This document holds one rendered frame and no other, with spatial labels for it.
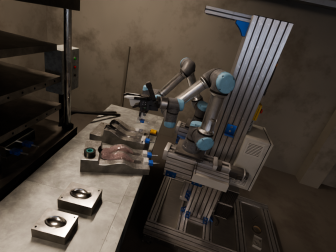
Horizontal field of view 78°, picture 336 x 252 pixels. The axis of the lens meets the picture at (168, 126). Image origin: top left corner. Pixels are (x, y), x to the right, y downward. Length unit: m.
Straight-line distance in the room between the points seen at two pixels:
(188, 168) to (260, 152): 0.57
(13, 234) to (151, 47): 2.98
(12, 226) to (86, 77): 3.20
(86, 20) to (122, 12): 0.65
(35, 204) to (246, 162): 1.47
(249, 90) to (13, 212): 1.63
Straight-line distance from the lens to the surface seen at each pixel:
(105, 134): 1.92
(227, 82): 1.28
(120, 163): 1.58
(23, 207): 1.47
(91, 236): 1.30
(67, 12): 1.90
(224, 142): 1.75
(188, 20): 3.47
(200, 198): 2.11
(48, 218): 1.32
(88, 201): 1.35
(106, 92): 4.07
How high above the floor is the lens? 1.86
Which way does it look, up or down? 26 degrees down
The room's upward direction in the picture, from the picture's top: 13 degrees clockwise
